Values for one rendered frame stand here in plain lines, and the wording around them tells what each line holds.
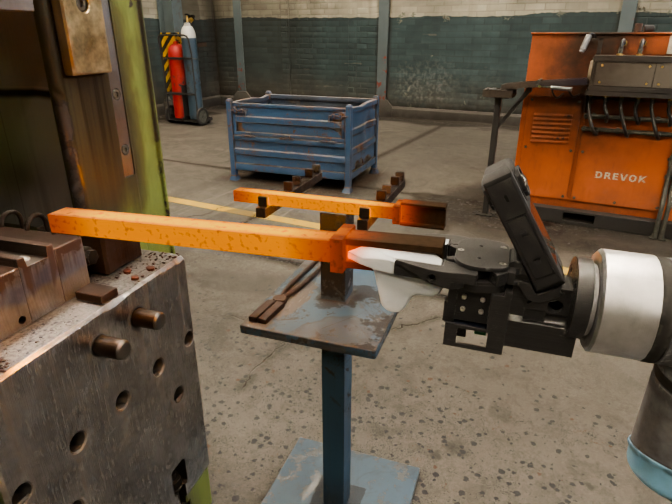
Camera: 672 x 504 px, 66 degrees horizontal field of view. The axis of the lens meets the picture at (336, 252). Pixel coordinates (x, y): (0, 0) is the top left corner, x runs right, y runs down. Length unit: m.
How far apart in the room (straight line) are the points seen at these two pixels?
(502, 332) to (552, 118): 3.50
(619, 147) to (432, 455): 2.69
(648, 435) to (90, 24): 0.93
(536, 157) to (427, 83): 4.59
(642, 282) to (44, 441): 0.65
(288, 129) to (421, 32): 4.24
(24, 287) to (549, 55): 3.58
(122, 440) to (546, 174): 3.54
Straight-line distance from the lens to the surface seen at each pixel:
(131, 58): 1.11
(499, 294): 0.47
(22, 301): 0.74
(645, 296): 0.47
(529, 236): 0.46
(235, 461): 1.80
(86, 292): 0.78
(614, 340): 0.48
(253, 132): 4.71
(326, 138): 4.41
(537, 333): 0.50
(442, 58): 8.29
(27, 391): 0.69
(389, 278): 0.48
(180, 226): 0.57
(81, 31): 0.98
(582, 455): 1.96
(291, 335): 1.08
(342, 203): 0.99
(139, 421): 0.88
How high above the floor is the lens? 1.25
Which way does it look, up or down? 23 degrees down
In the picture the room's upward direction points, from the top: straight up
